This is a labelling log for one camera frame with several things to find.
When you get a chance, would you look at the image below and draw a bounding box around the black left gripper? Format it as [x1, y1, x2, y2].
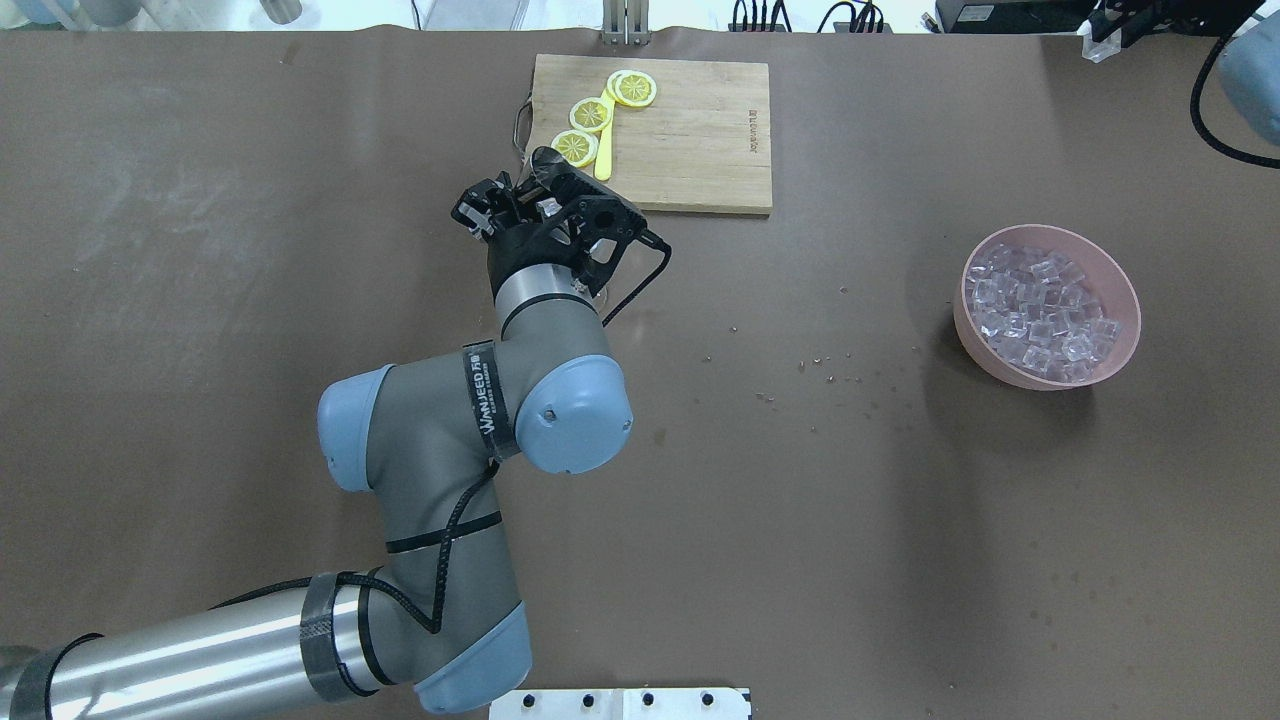
[451, 150, 598, 296]

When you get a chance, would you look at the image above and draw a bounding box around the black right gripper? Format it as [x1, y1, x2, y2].
[1094, 1, 1263, 46]

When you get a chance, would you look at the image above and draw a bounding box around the steel jigger cup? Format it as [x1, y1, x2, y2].
[529, 196, 564, 225]

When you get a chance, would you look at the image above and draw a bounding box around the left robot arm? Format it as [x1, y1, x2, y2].
[3, 147, 664, 719]

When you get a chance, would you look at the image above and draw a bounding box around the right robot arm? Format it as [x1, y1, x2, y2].
[1076, 1, 1279, 169]

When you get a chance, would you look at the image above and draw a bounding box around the clear ice cubes pile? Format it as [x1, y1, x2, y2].
[961, 241, 1126, 386]

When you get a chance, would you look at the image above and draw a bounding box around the yellow lemon slice near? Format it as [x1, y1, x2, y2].
[549, 129, 599, 169]

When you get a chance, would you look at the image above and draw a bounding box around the yellow lemon slice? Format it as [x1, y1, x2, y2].
[549, 129, 599, 169]
[605, 69, 658, 108]
[568, 96, 614, 135]

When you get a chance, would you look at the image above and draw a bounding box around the yellow plastic knife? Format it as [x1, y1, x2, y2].
[593, 88, 616, 182]

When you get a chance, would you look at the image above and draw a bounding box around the yellow lemon slice middle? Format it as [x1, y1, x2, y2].
[568, 96, 614, 135]

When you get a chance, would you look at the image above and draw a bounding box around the yellow lemon slice far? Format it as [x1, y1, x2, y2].
[605, 69, 658, 108]

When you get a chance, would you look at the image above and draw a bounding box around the pink bowl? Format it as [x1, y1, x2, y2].
[954, 224, 1142, 391]

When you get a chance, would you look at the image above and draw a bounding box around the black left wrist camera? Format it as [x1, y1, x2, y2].
[531, 146, 648, 272]

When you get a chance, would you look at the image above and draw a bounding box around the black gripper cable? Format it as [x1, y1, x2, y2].
[600, 234, 673, 329]

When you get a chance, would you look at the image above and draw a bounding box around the aluminium frame post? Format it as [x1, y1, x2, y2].
[600, 0, 652, 47]

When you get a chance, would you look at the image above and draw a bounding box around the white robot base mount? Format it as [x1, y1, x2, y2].
[488, 687, 754, 719]

